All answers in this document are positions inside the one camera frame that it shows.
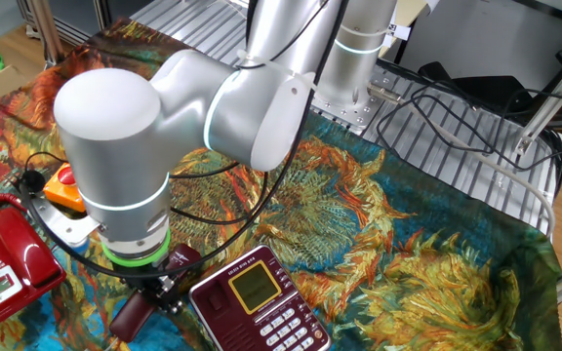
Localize red coiled phone cord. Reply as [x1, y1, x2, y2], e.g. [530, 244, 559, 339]
[0, 193, 33, 215]

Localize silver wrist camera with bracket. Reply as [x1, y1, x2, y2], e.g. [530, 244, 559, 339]
[26, 189, 102, 254]

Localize black table cable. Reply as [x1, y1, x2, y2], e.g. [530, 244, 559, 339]
[376, 58, 562, 173]

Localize white marker tag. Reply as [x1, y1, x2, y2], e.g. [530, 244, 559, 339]
[382, 21, 412, 43]

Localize black office chair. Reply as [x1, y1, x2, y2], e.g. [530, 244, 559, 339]
[417, 48, 562, 176]

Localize red telephone handset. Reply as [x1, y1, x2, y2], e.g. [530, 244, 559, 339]
[0, 208, 65, 289]

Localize aluminium frame rail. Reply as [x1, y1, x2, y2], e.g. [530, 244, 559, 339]
[16, 0, 112, 48]

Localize maroon telephone base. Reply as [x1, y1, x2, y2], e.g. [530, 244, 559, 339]
[187, 244, 332, 351]

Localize orange emergency stop button box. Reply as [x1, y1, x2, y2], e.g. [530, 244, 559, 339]
[42, 163, 87, 215]

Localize slanted aluminium profile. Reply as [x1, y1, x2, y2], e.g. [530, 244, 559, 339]
[513, 46, 562, 157]

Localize silver base mounting plate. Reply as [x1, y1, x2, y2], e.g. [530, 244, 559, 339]
[309, 62, 402, 137]

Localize green flange ring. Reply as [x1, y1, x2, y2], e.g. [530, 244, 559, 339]
[100, 228, 173, 268]

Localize sunflower painting tablecloth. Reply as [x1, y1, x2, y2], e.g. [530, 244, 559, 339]
[0, 17, 562, 351]

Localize thick aluminium frame post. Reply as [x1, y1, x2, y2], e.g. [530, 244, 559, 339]
[26, 0, 66, 68]

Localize maroon telephone handset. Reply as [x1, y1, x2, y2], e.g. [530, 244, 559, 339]
[108, 243, 202, 343]

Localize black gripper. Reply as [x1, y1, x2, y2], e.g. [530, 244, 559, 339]
[123, 255, 184, 314]

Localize grey cable with metal plug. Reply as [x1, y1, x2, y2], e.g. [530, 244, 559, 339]
[368, 82, 557, 240]

